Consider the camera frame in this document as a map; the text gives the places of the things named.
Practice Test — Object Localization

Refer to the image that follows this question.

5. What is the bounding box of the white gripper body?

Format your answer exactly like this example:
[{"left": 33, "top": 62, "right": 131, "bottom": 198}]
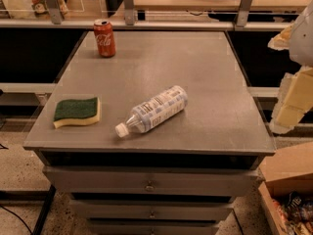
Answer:
[{"left": 289, "top": 1, "right": 313, "bottom": 67}]

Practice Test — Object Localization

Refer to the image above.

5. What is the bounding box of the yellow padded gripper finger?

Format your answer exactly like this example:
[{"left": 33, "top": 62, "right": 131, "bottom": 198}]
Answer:
[
  {"left": 269, "top": 66, "right": 313, "bottom": 134},
  {"left": 268, "top": 25, "right": 292, "bottom": 51}
]

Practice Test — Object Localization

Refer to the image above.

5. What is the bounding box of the green and yellow sponge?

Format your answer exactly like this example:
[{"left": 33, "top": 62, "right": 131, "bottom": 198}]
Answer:
[{"left": 53, "top": 97, "right": 101, "bottom": 128}]

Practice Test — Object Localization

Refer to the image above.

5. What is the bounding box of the cardboard box with snacks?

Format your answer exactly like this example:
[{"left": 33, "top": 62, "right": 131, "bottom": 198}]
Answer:
[{"left": 258, "top": 142, "right": 313, "bottom": 235}]

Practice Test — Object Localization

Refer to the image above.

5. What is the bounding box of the grey metal drawer cabinet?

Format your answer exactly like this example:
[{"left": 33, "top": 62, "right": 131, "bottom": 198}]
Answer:
[{"left": 24, "top": 31, "right": 274, "bottom": 235}]

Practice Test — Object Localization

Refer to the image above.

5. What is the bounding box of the clear plastic water bottle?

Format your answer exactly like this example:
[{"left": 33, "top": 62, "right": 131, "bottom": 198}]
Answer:
[{"left": 115, "top": 85, "right": 188, "bottom": 138}]

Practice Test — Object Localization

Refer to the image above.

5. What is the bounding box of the red cola can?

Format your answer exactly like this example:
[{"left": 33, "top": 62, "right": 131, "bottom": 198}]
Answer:
[{"left": 94, "top": 20, "right": 116, "bottom": 58}]

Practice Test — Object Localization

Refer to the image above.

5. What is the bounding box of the metal railing with posts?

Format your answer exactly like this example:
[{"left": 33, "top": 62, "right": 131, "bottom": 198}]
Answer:
[{"left": 0, "top": 0, "right": 289, "bottom": 31}]

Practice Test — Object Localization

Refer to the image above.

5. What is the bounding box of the bag on left shelf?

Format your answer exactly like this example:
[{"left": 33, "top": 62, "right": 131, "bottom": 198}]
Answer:
[{"left": 0, "top": 0, "right": 49, "bottom": 19}]

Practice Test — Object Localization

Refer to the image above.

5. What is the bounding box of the black floor cable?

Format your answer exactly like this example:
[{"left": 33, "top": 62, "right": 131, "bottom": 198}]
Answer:
[{"left": 0, "top": 203, "right": 35, "bottom": 235}]

